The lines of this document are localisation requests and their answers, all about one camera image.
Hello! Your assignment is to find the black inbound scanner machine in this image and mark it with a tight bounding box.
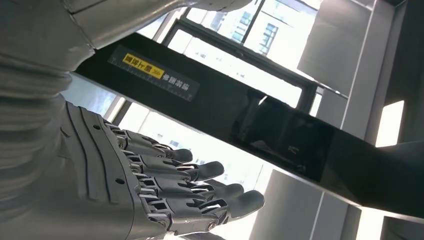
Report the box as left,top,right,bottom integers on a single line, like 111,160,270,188
74,32,424,220

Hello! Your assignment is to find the black yellow ruler label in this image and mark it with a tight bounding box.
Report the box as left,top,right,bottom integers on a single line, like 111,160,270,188
107,44,201,103

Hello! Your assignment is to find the dark window frame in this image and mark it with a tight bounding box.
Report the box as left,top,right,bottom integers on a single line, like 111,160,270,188
109,0,319,127

